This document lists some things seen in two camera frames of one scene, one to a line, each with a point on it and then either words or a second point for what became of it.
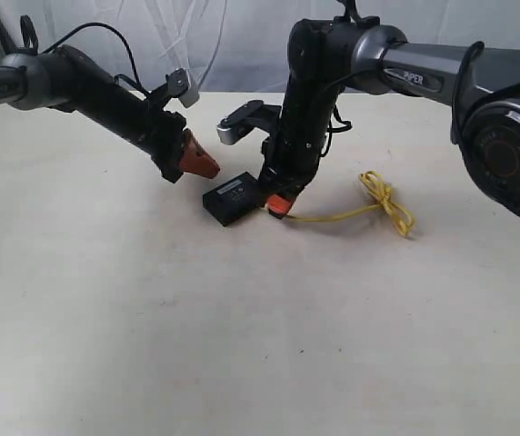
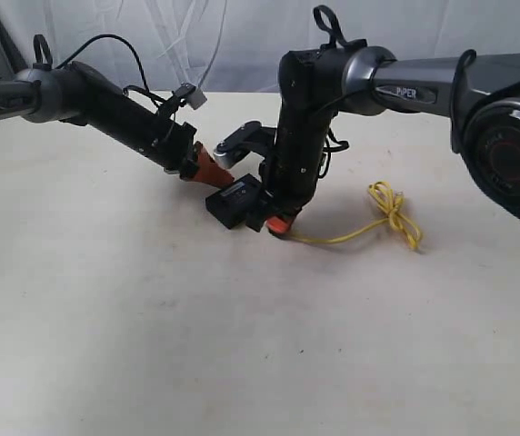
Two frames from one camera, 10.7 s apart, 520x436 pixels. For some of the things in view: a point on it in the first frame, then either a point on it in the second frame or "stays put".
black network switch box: x=233 y=199 stays put
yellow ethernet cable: x=378 y=184 to x=390 y=203
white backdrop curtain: x=243 y=45 stays put
